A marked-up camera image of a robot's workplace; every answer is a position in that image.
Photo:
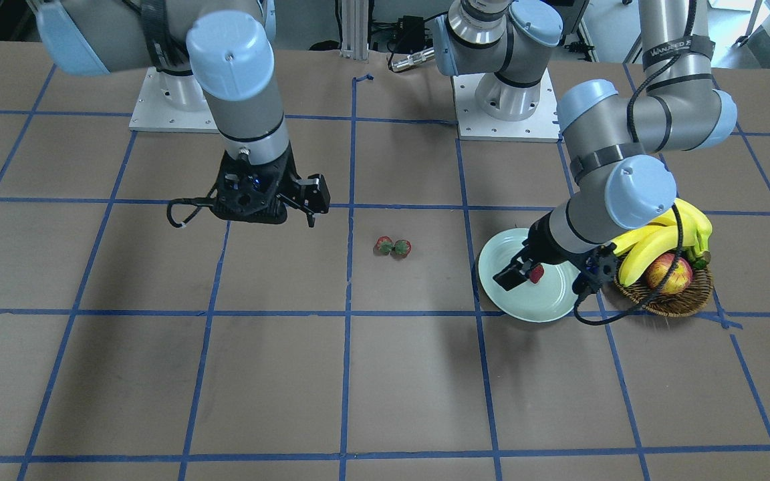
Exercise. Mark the yellow banana bunch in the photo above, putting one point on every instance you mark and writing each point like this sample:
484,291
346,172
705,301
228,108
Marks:
641,246

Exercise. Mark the wicker fruit basket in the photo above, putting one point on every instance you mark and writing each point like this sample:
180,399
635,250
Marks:
683,304

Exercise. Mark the pale green plate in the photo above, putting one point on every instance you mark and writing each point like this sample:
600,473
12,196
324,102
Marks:
545,296

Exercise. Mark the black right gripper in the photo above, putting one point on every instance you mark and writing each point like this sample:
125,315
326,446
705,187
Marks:
312,194

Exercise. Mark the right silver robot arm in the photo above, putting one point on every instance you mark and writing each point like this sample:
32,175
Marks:
224,48

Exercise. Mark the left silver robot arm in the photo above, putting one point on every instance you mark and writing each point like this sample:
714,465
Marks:
611,140

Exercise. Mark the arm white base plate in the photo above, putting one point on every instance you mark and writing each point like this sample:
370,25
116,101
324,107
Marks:
488,109
171,104

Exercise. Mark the red strawberry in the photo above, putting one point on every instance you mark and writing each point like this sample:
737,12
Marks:
536,273
384,245
401,248

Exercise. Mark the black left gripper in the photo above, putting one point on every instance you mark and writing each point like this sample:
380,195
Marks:
544,242

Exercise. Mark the aluminium frame post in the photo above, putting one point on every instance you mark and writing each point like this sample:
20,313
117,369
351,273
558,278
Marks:
355,20

